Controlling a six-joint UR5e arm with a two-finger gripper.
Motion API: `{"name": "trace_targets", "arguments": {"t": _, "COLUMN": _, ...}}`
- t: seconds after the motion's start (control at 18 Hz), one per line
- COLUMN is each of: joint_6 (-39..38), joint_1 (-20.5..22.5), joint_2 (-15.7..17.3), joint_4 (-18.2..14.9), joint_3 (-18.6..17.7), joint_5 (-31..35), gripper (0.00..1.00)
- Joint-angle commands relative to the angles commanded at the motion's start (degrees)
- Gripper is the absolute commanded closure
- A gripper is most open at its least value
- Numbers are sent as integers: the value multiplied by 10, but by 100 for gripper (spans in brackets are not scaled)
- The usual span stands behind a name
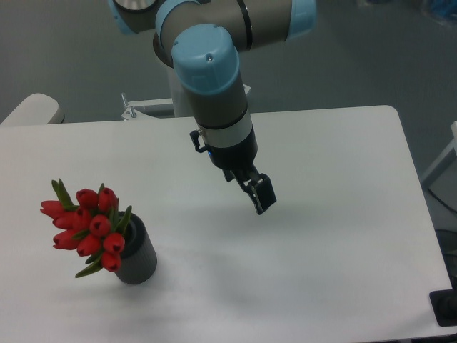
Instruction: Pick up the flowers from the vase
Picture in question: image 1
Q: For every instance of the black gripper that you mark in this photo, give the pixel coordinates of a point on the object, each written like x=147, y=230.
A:
x=236, y=162

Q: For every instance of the red tulip bouquet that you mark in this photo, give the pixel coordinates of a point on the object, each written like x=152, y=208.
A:
x=92, y=225

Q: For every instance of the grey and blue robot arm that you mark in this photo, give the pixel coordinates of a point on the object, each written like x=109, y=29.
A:
x=201, y=41

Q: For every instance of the dark grey ribbed vase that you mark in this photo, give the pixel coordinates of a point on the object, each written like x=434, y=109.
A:
x=138, y=259

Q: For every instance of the white furniture at right edge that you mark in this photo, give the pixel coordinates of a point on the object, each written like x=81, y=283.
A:
x=441, y=162

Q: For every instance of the white chair backrest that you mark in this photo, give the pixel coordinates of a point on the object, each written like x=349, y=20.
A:
x=36, y=109

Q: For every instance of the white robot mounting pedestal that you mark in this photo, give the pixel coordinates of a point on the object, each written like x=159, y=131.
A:
x=184, y=103

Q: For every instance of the black table cable port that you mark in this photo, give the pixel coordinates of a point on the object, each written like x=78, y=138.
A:
x=444, y=307

